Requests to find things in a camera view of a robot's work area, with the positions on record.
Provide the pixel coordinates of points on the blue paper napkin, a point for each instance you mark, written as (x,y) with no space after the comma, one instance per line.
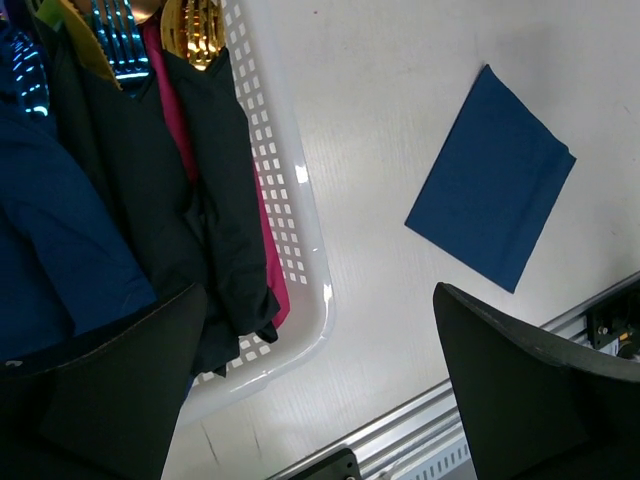
(493,184)

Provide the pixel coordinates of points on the white slotted cable duct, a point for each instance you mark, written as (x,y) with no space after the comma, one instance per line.
(442,462)

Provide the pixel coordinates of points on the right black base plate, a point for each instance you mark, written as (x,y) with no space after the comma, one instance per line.
(614,323)

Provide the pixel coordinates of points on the dark blue rolled napkin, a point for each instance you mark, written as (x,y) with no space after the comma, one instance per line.
(65,268)

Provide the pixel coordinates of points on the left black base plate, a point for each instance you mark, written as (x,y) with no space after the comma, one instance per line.
(339,465)

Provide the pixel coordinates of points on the gold spoon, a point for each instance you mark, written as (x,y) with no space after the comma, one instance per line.
(193,30)

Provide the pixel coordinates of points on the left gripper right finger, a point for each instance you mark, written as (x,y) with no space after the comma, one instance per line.
(533,404)

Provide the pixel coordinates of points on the gold knife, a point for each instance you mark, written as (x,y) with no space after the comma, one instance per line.
(90,53)

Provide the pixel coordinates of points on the blue iridescent fork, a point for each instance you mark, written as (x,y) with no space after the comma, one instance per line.
(113,23)

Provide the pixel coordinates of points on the aluminium rail frame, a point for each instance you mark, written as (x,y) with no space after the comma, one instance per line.
(392,445)

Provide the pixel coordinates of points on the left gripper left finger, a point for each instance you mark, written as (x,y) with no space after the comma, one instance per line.
(103,405)

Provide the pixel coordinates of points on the large white plastic basket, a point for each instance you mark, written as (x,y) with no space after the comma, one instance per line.
(94,119)

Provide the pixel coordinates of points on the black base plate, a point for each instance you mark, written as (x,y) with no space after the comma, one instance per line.
(339,465)
(614,323)

